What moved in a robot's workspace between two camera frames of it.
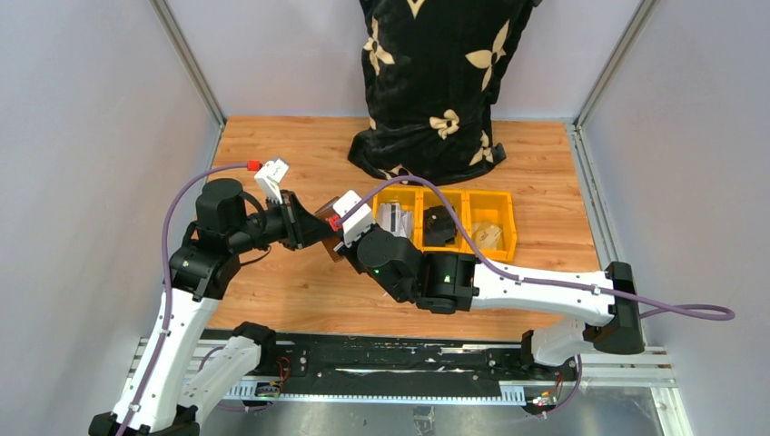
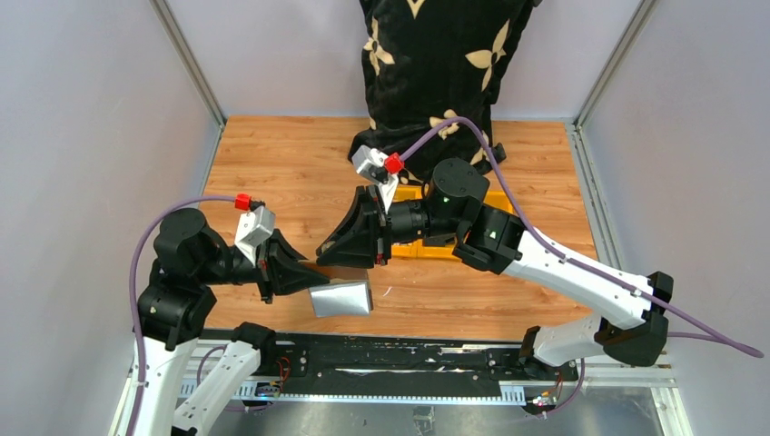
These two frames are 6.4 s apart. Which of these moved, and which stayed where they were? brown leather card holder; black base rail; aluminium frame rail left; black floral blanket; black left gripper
Moved: brown leather card holder; black left gripper
Stayed: black floral blanket; black base rail; aluminium frame rail left
